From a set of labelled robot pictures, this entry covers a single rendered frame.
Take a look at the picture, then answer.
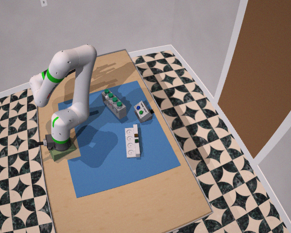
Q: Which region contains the white sloping button panel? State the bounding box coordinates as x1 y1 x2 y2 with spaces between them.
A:
134 101 154 123

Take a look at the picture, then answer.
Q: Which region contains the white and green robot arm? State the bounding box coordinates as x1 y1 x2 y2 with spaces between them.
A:
29 45 97 151

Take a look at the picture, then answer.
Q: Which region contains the blue flat mat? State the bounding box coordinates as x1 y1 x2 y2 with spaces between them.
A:
67 81 181 198

